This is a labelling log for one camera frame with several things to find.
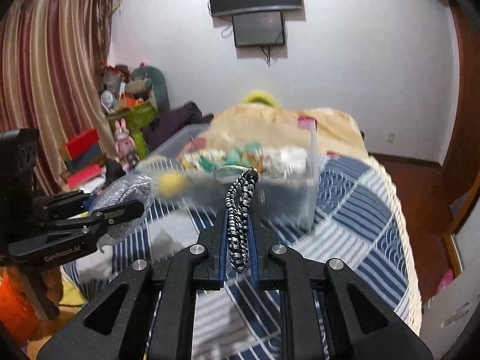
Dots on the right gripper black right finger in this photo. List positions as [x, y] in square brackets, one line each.
[327, 311]

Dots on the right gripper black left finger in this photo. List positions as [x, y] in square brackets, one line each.
[146, 312]

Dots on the yellow felt ball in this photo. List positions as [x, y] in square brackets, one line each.
[172, 184]

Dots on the floral fabric scrunchie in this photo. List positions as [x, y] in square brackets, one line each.
[206, 160]

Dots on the green knitted glove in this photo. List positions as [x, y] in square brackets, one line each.
[248, 155]

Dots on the red book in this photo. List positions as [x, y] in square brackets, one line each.
[83, 176]

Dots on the red gift box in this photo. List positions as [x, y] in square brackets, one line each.
[79, 144]

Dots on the dark blue box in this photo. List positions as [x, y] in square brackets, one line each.
[84, 159]

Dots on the blue patchwork bed cover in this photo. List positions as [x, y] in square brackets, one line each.
[357, 218]

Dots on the pink rabbit toy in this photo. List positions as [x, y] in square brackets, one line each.
[125, 145]

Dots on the green cardboard box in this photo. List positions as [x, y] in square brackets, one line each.
[136, 118]

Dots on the clear plastic storage bin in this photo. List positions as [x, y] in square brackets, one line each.
[284, 191]

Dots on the dark purple clothing pile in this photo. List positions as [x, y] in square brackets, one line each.
[167, 124]

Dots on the green dinosaur plush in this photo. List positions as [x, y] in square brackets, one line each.
[149, 83]

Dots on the striped red curtain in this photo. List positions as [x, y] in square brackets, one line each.
[52, 56]

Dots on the beige fleece blanket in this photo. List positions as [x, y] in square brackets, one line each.
[336, 131]

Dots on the yellow plush toy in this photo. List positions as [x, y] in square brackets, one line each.
[260, 97]

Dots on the small wall monitor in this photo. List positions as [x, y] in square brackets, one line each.
[259, 29]

